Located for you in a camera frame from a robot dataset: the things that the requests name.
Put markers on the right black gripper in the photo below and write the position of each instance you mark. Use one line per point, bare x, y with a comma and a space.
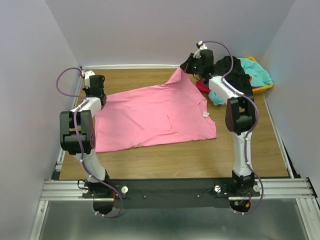
185, 66

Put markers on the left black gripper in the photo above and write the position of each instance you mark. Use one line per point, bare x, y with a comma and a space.
86, 90

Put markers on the pink t shirt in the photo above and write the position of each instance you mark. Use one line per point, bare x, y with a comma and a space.
173, 112

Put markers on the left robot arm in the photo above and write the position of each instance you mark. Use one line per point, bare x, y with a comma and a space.
78, 137

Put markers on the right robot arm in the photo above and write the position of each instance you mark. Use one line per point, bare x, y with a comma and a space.
240, 120

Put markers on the magenta t shirt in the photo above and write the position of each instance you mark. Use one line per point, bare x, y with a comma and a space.
202, 87

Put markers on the black t shirt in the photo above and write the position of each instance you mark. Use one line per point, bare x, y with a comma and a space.
237, 77

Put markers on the yellow plastic bin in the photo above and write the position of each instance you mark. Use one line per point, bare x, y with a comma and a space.
261, 89

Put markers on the teal t shirt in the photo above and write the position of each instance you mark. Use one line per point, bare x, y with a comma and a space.
260, 78

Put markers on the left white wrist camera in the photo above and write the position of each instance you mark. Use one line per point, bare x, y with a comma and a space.
88, 74

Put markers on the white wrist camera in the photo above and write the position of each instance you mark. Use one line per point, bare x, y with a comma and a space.
88, 74
200, 46

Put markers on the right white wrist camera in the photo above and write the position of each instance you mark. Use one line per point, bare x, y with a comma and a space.
200, 46

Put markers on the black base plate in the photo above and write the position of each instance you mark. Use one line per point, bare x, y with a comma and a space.
168, 193

